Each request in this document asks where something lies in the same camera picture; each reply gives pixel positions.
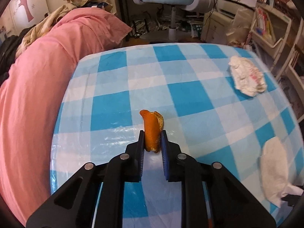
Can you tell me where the large white paper towel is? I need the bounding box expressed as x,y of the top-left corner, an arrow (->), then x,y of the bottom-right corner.
260,137 -> 303,207

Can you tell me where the black clothes pile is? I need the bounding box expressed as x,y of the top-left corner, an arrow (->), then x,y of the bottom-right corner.
0,34 -> 24,85

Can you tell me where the white shelf rack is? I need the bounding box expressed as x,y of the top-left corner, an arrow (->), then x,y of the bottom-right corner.
250,4 -> 303,121

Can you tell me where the white red wrapper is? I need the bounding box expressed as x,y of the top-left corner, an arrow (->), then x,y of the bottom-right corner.
229,56 -> 267,97

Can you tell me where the pink duvet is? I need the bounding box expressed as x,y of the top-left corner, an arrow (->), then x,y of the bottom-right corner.
1,8 -> 131,224

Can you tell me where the white drawer cabinet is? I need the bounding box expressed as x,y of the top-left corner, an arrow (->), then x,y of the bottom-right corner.
201,0 -> 255,47

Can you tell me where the blue checkered tablecloth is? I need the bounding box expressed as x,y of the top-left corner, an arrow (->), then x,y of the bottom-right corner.
50,43 -> 303,224

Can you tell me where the beige clothes pile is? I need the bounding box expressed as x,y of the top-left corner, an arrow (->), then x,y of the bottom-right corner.
15,3 -> 76,59

